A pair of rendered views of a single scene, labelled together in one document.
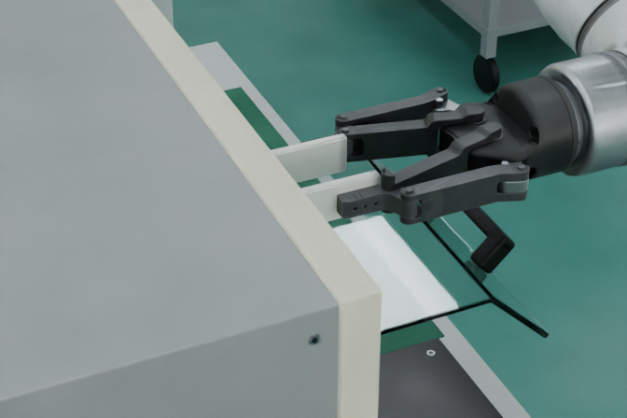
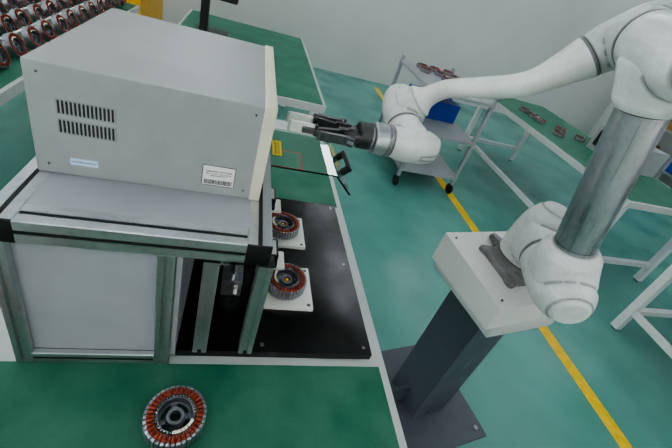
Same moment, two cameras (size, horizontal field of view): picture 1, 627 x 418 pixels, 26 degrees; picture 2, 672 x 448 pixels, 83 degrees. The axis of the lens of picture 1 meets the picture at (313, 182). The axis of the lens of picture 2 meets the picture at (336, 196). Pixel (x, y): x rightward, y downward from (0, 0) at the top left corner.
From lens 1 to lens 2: 29 cm
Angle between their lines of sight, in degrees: 5
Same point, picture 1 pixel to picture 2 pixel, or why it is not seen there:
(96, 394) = (193, 100)
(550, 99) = (369, 127)
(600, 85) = (383, 129)
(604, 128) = (380, 140)
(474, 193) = (337, 139)
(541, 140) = (362, 136)
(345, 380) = (262, 132)
